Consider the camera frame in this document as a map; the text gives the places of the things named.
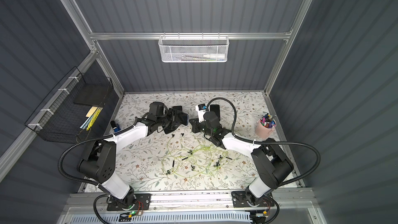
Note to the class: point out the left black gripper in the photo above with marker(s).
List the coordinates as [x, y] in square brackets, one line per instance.
[175, 120]

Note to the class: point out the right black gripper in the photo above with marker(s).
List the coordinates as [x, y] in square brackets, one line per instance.
[199, 125]

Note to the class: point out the small black smartphone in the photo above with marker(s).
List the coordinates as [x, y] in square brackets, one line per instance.
[178, 108]

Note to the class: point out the blue case smartphone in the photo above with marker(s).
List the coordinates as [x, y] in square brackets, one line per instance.
[182, 118]

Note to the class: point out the green wired earphones tangle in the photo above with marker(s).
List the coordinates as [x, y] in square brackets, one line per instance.
[188, 155]

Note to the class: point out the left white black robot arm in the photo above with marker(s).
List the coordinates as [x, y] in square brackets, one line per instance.
[99, 165]

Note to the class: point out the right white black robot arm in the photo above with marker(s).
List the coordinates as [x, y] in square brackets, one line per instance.
[272, 164]

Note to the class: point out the blue marker pen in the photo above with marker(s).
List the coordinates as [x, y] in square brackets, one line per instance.
[116, 128]

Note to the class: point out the pink pen cup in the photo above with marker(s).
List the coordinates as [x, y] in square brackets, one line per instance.
[265, 126]

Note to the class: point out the black foam pad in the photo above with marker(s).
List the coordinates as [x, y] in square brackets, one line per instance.
[92, 95]

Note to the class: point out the yellow sticky note pad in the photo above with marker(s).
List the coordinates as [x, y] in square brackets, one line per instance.
[91, 111]

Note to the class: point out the white marker in basket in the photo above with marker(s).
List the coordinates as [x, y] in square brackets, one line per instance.
[214, 56]

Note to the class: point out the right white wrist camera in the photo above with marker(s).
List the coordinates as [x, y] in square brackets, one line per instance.
[201, 110]

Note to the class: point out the white wire mesh basket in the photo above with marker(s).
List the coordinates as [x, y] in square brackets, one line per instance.
[191, 50]

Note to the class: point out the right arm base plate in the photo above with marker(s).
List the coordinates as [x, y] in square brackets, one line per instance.
[244, 198]

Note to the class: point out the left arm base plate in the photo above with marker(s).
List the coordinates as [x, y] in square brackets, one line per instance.
[132, 202]

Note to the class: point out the black wire wall basket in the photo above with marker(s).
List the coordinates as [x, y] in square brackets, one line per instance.
[59, 119]

